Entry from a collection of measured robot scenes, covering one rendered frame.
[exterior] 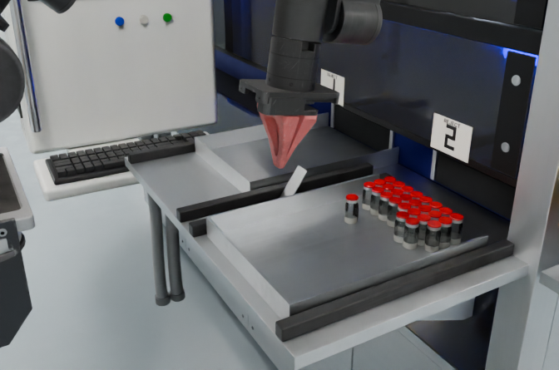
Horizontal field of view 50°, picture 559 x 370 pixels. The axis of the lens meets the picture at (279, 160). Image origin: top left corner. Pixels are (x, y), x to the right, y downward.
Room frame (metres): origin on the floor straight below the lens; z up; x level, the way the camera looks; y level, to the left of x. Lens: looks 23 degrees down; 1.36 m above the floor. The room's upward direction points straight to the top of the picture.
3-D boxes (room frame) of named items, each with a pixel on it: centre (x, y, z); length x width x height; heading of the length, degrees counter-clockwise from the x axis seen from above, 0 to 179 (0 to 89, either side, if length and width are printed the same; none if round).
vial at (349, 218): (0.87, -0.12, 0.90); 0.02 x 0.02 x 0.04
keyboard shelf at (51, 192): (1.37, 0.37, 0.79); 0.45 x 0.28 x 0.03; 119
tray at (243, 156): (1.15, -0.03, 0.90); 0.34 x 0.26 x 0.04; 119
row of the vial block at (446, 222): (0.86, -0.21, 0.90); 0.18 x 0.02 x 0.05; 29
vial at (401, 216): (0.81, -0.19, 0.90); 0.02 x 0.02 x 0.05
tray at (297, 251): (0.79, -0.10, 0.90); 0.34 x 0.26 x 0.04; 119
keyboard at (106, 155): (1.32, 0.35, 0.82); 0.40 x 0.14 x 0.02; 118
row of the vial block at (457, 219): (0.87, -0.23, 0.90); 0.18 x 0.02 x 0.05; 29
